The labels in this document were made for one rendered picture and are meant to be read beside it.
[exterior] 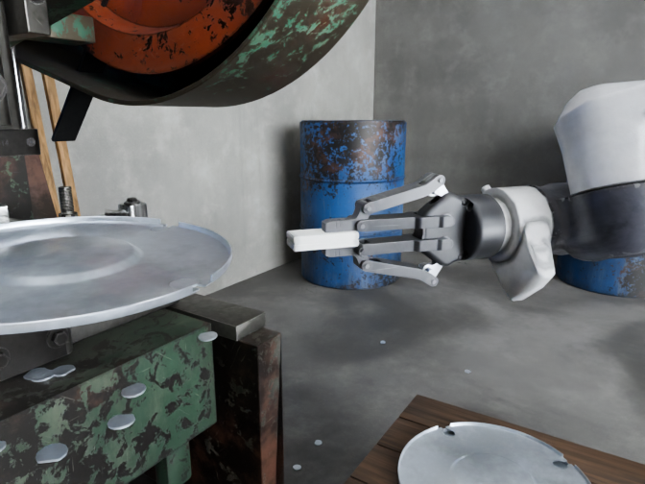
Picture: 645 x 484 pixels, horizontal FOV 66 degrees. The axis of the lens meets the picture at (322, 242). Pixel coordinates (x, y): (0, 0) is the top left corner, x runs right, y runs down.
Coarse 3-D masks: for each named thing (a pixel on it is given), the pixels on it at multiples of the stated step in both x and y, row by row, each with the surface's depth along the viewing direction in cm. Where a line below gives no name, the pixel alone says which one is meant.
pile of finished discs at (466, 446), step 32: (416, 448) 83; (448, 448) 83; (480, 448) 83; (512, 448) 83; (544, 448) 83; (416, 480) 76; (448, 480) 76; (480, 480) 75; (512, 480) 75; (544, 480) 76; (576, 480) 76
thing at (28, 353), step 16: (0, 336) 48; (16, 336) 50; (32, 336) 51; (48, 336) 52; (64, 336) 53; (0, 352) 48; (16, 352) 50; (32, 352) 51; (48, 352) 53; (64, 352) 54; (0, 368) 48; (16, 368) 50; (32, 368) 51
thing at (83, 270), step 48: (0, 240) 48; (48, 240) 47; (96, 240) 47; (144, 240) 50; (192, 240) 51; (0, 288) 36; (48, 288) 37; (96, 288) 37; (144, 288) 37; (192, 288) 37
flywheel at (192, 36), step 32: (96, 0) 88; (128, 0) 84; (160, 0) 80; (192, 0) 77; (224, 0) 69; (256, 0) 66; (96, 32) 85; (128, 32) 82; (160, 32) 77; (192, 32) 73; (224, 32) 70; (128, 64) 83; (160, 64) 78; (192, 64) 76
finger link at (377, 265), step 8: (368, 256) 55; (360, 264) 53; (368, 264) 52; (376, 264) 53; (384, 264) 53; (392, 264) 54; (400, 264) 55; (408, 264) 56; (376, 272) 53; (384, 272) 53; (392, 272) 54; (400, 272) 54; (408, 272) 54; (416, 272) 55; (424, 272) 55; (424, 280) 55; (432, 280) 56
